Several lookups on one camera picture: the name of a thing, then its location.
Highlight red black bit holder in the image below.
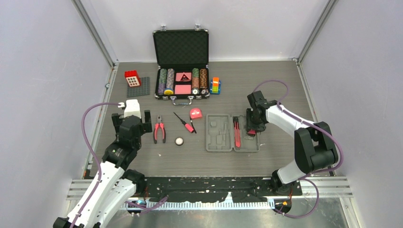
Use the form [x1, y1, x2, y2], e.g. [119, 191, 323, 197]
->
[247, 129, 257, 137]

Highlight red black utility knife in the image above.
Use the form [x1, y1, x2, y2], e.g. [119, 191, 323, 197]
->
[233, 117, 241, 148]

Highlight grey plastic tool case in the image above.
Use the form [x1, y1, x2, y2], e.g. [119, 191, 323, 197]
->
[206, 114, 260, 153]

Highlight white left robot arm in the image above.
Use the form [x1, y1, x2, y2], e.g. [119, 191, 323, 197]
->
[53, 110, 152, 228]

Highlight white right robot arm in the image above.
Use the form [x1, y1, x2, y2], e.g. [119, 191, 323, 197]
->
[246, 91, 339, 195]

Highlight red black pliers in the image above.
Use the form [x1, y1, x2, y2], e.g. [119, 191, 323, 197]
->
[153, 115, 166, 144]

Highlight black electrical tape roll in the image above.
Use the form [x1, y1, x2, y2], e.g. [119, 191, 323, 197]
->
[175, 137, 184, 146]

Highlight dark grey brick baseplate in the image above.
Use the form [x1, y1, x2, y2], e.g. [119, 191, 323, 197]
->
[126, 77, 150, 98]

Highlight blue orange chip row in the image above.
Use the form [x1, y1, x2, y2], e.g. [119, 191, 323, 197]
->
[163, 68, 175, 95]

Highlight red toy brick door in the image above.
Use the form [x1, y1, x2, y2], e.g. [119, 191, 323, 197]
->
[124, 70, 142, 87]

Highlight red card deck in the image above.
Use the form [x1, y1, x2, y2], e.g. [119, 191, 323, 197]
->
[174, 85, 192, 95]

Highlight red tape measure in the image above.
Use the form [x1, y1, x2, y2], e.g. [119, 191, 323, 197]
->
[190, 108, 203, 120]

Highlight colourful toy brick stack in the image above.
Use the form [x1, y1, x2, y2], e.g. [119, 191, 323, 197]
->
[210, 77, 221, 95]

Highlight purple green chip row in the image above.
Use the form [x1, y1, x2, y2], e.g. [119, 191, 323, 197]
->
[157, 68, 167, 95]

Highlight red triangle dealer button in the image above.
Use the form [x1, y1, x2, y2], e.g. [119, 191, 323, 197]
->
[175, 72, 192, 82]

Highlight black poker chip case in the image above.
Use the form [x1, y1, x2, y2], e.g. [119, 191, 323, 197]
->
[153, 28, 211, 105]

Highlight brown black chip row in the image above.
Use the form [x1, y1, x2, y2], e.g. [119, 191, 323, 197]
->
[200, 68, 208, 95]

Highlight green red chip row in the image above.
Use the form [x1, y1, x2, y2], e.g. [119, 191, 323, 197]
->
[192, 68, 200, 95]

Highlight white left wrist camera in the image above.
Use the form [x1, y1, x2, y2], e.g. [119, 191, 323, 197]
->
[118, 99, 142, 119]

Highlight red handled screwdriver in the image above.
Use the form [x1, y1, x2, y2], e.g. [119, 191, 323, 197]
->
[174, 112, 195, 133]

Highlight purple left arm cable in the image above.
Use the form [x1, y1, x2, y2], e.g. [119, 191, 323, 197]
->
[67, 102, 167, 228]

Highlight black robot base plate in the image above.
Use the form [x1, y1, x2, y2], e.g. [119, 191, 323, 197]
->
[134, 177, 302, 203]

